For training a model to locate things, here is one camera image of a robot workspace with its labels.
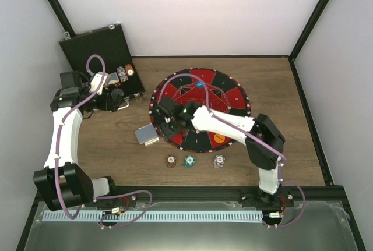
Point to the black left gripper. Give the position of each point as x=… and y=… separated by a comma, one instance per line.
x=114, y=105

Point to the chrome case handle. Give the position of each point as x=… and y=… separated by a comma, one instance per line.
x=124, y=104

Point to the boxed playing card deck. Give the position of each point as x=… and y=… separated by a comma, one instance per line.
x=114, y=79

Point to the black mounting rail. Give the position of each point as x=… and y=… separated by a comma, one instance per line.
x=247, y=196

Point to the brown chip stack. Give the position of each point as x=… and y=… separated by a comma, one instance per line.
x=171, y=161

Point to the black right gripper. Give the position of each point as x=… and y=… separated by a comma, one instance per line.
x=166, y=133

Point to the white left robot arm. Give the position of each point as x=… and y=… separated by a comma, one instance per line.
x=62, y=183

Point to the blue purple chip stack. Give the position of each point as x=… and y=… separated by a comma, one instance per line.
x=219, y=161

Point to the blue small blind button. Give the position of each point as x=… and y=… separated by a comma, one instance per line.
x=199, y=84

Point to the red chip stack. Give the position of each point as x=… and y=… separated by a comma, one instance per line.
x=129, y=70

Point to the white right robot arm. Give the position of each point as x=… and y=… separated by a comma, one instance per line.
x=262, y=139

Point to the round red black poker mat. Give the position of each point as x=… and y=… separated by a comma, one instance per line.
x=225, y=95

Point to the green chip stack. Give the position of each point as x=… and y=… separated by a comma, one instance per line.
x=189, y=161

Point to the blue backed card deck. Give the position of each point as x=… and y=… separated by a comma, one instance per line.
x=146, y=135

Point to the light blue slotted strip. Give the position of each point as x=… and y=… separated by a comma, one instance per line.
x=174, y=216

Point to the black poker case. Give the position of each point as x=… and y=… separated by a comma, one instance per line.
x=107, y=46

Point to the orange big blind button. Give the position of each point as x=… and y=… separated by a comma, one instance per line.
x=218, y=138

